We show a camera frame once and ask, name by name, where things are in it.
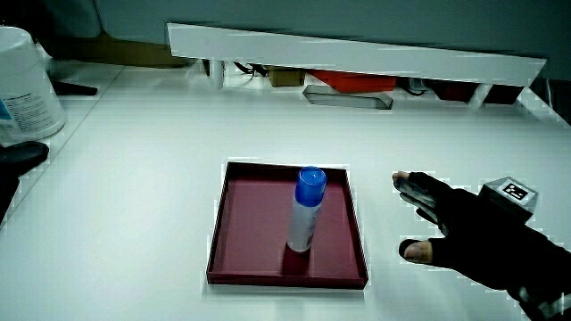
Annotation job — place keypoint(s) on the person's right hand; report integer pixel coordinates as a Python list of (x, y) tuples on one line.
[(482, 241)]

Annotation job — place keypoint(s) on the blue capped glue stick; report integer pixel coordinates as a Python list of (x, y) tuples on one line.
[(305, 209)]

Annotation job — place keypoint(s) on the dark red square plate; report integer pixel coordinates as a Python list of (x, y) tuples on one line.
[(254, 223)]

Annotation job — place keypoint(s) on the person's right forearm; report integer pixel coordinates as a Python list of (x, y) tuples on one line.
[(546, 298)]

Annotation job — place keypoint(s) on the dark red box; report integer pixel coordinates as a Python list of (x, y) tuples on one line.
[(502, 94), (452, 90)]

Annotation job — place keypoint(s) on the clear acrylic holder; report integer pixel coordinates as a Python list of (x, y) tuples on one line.
[(343, 99)]

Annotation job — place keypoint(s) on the orange box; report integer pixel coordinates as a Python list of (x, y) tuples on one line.
[(357, 82)]

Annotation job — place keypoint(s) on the white desk shelf riser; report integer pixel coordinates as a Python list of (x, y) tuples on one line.
[(339, 53)]

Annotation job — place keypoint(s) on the small brown box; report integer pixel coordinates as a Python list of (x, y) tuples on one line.
[(285, 77)]

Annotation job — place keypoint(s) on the brown cardboard box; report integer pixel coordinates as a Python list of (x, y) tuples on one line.
[(116, 51)]

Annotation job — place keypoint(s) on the flat black stand foot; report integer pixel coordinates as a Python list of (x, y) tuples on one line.
[(73, 88)]

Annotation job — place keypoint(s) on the black stand base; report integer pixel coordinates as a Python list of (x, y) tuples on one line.
[(15, 162)]

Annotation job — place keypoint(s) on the white plastic tub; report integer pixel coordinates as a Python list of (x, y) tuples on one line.
[(27, 89)]

